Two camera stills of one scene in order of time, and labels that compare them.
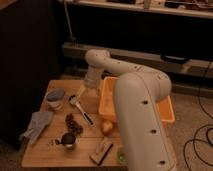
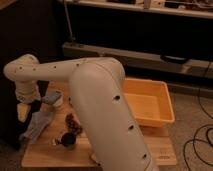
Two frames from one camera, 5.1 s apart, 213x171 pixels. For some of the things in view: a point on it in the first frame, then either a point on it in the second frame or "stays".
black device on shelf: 174,59 stays
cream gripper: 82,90 to 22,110
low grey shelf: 74,57 stays
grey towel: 38,122 stays
